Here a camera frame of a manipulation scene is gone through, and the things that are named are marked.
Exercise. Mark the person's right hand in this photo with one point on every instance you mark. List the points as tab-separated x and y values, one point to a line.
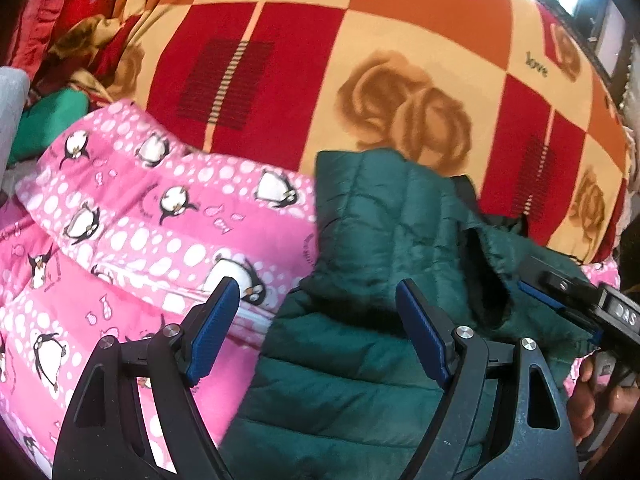
582	405

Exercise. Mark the gold red patterned cloth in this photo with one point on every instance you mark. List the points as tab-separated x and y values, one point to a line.
92	35

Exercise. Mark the grey cloth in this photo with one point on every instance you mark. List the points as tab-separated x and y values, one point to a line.
11	120

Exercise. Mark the orange red rose-print blanket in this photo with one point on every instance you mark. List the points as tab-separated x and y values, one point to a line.
350	35

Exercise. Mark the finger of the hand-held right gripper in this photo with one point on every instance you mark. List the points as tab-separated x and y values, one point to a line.
560	277
542	296

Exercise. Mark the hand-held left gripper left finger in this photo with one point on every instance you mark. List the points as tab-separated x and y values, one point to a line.
215	325

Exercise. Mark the green cloth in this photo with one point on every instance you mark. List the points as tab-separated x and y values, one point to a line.
47	120

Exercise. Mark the green puffer jacket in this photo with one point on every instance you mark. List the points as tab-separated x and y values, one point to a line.
380	225

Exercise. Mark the pink penguin-print blanket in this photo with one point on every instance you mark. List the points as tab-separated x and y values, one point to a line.
125	240

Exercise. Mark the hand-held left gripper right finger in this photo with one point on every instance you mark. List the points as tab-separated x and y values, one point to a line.
422	330

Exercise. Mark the dark frame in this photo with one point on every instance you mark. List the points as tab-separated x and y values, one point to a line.
607	25

